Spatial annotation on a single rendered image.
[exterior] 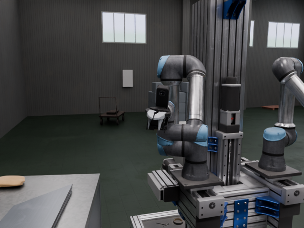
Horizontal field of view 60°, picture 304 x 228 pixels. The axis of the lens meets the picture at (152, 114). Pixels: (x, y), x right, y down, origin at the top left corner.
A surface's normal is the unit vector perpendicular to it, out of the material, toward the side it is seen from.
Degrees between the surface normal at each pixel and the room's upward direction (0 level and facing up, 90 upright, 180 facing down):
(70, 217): 0
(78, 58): 90
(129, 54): 90
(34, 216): 0
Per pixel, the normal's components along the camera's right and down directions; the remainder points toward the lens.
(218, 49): 0.26, 0.15
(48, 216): 0.00, -0.99
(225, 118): -0.96, 0.04
